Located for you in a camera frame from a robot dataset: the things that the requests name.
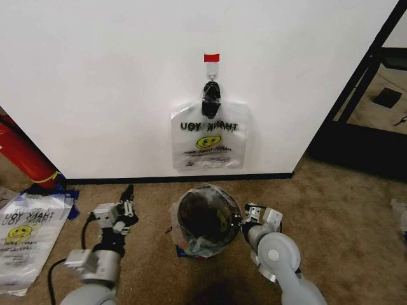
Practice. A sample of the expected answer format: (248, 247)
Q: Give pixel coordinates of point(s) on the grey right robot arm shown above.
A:
(286, 273)

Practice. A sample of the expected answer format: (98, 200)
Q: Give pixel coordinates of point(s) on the clear liner bag in bin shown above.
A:
(197, 244)

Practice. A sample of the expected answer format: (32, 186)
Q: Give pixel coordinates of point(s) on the stack of smiley plastic bags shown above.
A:
(28, 235)

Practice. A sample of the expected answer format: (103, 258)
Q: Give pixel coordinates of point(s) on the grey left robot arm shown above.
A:
(92, 286)

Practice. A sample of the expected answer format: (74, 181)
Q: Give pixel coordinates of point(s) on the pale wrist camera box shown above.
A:
(256, 212)
(106, 214)

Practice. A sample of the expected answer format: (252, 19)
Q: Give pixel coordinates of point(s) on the black round trash bin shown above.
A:
(206, 216)

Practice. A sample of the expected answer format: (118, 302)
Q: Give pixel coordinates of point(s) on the red tape strip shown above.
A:
(211, 58)

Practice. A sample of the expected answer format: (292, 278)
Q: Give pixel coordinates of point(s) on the black metal shelf frame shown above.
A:
(353, 105)

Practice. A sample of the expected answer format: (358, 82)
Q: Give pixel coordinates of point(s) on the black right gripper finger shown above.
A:
(239, 221)
(249, 210)

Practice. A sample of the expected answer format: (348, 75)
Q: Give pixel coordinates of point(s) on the black square pad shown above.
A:
(387, 97)

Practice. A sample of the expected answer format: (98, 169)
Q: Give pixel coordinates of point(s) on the clear smiley thank-you garbage bag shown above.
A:
(210, 139)

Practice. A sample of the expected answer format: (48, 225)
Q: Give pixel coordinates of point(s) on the red fire extinguisher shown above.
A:
(22, 152)

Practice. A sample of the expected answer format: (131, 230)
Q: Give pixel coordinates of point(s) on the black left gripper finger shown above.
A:
(128, 194)
(122, 228)

